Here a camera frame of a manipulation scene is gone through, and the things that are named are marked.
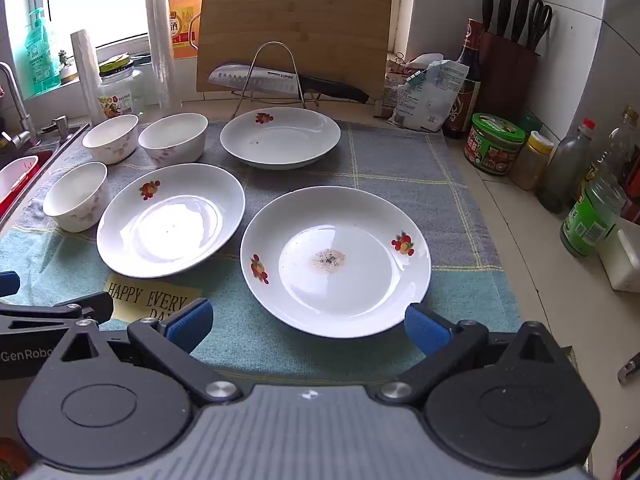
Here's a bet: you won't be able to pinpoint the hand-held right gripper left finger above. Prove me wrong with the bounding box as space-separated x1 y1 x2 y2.
55 299 243 408

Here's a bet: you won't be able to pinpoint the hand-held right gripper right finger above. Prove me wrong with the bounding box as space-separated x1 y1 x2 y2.
376 303 571 407

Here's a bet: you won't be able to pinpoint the white plate with fruit print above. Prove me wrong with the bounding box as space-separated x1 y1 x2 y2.
240 186 432 338
220 108 342 170
96 164 246 279

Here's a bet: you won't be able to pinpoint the white bowl with floral print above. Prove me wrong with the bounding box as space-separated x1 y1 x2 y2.
42 162 111 233
82 114 139 165
138 113 209 168

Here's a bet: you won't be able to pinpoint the red and white basin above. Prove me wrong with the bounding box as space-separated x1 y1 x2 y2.
0 156 41 221

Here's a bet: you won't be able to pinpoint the checked grey teal dish mat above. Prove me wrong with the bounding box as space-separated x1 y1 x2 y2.
0 120 523 378

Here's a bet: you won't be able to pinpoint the steel sink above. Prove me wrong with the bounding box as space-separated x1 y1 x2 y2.
0 122 92 233

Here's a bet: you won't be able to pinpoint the steel faucet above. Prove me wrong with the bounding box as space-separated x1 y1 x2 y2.
0 62 39 151

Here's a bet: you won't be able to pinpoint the green lid sauce jar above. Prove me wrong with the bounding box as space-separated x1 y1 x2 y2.
464 112 527 177

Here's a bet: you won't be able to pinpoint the green label plastic bottle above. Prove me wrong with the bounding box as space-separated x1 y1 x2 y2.
560 160 628 258

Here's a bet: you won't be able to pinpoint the yellow lid spice jar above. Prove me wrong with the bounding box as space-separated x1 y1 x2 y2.
510 131 555 191

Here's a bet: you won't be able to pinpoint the white plastic box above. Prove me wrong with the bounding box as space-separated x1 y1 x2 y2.
597 229 640 293

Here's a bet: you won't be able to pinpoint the red cap glass bottle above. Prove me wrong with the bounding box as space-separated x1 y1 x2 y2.
537 119 597 213

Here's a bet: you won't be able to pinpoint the glass jar with printed label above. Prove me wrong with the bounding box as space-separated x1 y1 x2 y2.
97 54 146 121

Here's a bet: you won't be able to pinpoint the clear plastic wrap roll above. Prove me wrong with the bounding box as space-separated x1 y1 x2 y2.
145 0 182 112
70 29 109 123

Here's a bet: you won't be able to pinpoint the white bag with blue print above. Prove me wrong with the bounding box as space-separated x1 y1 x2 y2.
387 59 471 133

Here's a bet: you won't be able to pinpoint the green dish soap bottle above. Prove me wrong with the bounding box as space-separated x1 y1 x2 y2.
25 7 62 93

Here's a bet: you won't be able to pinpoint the bag with red print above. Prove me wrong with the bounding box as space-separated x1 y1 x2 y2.
375 67 416 117

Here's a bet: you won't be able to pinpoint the dark soy sauce bottle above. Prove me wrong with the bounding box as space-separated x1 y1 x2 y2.
442 19 483 140

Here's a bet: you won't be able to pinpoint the brown knife block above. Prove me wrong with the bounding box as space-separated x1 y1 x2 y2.
479 30 541 122

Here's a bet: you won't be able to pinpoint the clear glass bottle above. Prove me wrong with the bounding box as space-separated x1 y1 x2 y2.
607 106 640 186

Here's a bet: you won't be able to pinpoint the yellow cooking oil bottle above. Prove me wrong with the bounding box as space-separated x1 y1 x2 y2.
167 0 207 61

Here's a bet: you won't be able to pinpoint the black scissors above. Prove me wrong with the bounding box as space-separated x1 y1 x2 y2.
527 0 554 54

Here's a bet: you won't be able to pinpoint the bamboo cutting board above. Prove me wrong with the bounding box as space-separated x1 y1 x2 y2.
195 0 394 106

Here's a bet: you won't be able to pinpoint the kitchen knife with black handle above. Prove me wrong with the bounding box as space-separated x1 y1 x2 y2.
207 63 370 104

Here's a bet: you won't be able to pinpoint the steel wire rack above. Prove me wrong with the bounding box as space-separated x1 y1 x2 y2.
231 41 307 118

